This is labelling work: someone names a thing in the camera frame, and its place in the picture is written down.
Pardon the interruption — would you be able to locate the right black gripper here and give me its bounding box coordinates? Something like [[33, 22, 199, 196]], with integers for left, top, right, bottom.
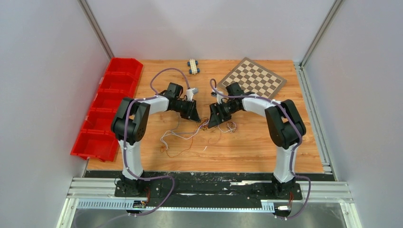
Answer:
[[209, 101, 240, 128]]

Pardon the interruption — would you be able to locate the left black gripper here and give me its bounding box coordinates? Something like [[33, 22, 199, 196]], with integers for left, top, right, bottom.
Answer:
[[174, 99, 202, 124]]

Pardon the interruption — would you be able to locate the coloured wire bundle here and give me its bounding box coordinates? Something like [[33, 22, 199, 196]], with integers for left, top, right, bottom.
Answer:
[[160, 118, 238, 159]]

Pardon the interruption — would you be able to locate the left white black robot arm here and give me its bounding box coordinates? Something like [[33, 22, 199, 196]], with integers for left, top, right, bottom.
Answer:
[[111, 83, 201, 197]]

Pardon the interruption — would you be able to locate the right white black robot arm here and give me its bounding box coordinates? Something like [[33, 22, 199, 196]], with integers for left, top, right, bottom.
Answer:
[[208, 79, 306, 199]]

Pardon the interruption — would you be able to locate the wooden chessboard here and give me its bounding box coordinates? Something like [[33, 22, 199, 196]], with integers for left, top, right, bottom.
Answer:
[[217, 57, 287, 99]]

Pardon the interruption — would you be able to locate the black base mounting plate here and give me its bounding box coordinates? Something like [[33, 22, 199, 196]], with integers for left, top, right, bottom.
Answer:
[[114, 171, 303, 209]]

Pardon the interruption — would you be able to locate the red plastic bin row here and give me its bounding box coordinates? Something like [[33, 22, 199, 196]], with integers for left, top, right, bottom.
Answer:
[[70, 57, 143, 162]]

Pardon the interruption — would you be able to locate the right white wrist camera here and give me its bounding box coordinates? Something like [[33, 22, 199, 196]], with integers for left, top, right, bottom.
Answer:
[[211, 91, 225, 104]]

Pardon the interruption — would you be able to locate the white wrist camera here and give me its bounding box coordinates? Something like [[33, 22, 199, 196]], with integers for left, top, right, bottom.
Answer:
[[186, 87, 199, 102], [211, 91, 225, 104]]

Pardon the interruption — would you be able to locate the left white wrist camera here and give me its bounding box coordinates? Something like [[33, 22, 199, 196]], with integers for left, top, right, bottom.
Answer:
[[186, 87, 199, 102]]

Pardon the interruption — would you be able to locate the aluminium frame rail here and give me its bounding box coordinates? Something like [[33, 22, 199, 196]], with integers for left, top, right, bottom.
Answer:
[[57, 176, 361, 228]]

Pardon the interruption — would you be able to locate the left corner aluminium post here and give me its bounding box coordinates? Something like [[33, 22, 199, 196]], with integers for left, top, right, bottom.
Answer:
[[78, 0, 115, 59]]

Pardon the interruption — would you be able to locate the corner aluminium post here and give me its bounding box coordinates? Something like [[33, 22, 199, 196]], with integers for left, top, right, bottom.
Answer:
[[78, 0, 115, 59], [299, 0, 344, 68]]

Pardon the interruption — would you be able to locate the right corner aluminium post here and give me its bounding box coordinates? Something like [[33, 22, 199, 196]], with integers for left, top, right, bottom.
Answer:
[[299, 0, 344, 68]]

